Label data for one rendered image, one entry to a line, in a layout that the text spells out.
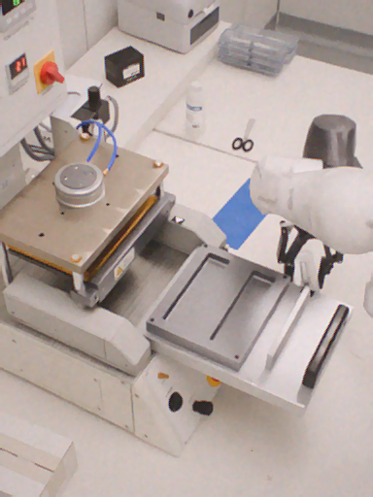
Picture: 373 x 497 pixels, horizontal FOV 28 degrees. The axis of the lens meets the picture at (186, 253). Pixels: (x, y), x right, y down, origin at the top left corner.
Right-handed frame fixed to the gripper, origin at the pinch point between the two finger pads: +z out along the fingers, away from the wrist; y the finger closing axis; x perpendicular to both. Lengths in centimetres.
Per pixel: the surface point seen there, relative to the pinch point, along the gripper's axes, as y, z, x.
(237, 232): -12.7, 4.5, 16.6
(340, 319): -0.9, -21.3, -28.6
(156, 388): -29.9, -8.7, -32.9
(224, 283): -18.5, -19.9, -19.8
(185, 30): -24, -8, 81
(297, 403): -8.7, -17.3, -41.2
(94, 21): -49, -5, 92
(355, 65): 58, 79, 201
